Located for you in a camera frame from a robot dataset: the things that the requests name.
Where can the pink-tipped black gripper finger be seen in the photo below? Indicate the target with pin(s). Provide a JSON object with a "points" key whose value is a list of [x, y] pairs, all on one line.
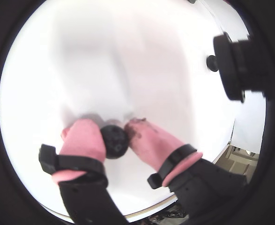
{"points": [[83, 140], [151, 143]]}

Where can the black gripper-mounted camera module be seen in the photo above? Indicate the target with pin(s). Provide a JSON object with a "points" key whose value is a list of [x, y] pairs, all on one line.
{"points": [[233, 68]]}

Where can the dark blueberry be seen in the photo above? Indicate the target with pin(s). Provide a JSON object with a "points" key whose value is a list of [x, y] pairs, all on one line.
{"points": [[115, 141], [211, 62]]}

